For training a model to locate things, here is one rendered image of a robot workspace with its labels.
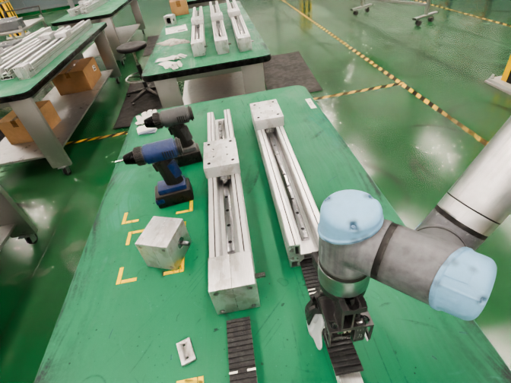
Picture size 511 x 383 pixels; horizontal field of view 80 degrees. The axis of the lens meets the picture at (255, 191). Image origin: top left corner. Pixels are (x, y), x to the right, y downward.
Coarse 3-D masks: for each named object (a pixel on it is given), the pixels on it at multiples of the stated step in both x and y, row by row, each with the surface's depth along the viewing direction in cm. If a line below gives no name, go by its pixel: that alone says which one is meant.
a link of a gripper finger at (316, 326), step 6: (318, 318) 56; (312, 324) 57; (318, 324) 56; (324, 324) 54; (312, 330) 58; (318, 330) 56; (312, 336) 61; (318, 336) 55; (318, 342) 55; (318, 348) 55
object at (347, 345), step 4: (344, 340) 59; (348, 340) 59; (332, 344) 58; (336, 344) 58; (340, 344) 58; (344, 344) 58; (348, 344) 58; (352, 344) 58; (328, 348) 58; (332, 348) 58; (336, 348) 58; (340, 348) 58; (344, 348) 58; (348, 348) 57; (352, 348) 57; (328, 352) 57; (332, 352) 57; (336, 352) 57
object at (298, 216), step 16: (272, 144) 112; (288, 144) 105; (272, 160) 99; (288, 160) 99; (272, 176) 93; (288, 176) 98; (272, 192) 93; (288, 192) 91; (304, 192) 86; (288, 208) 82; (304, 208) 84; (288, 224) 77; (304, 224) 80; (288, 240) 73; (304, 240) 78; (288, 256) 78; (304, 256) 76
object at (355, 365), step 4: (356, 360) 55; (332, 364) 56; (336, 364) 55; (340, 364) 55; (344, 364) 55; (348, 364) 55; (352, 364) 55; (356, 364) 55; (360, 364) 55; (336, 368) 55; (340, 368) 55; (344, 368) 55; (348, 368) 54; (352, 368) 54; (356, 368) 54; (360, 368) 54; (336, 372) 54; (340, 372) 54; (344, 372) 54; (348, 372) 54; (352, 372) 54
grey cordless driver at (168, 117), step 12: (180, 108) 107; (144, 120) 107; (156, 120) 106; (168, 120) 107; (180, 120) 108; (192, 120) 110; (180, 132) 112; (192, 144) 117; (180, 156) 116; (192, 156) 117
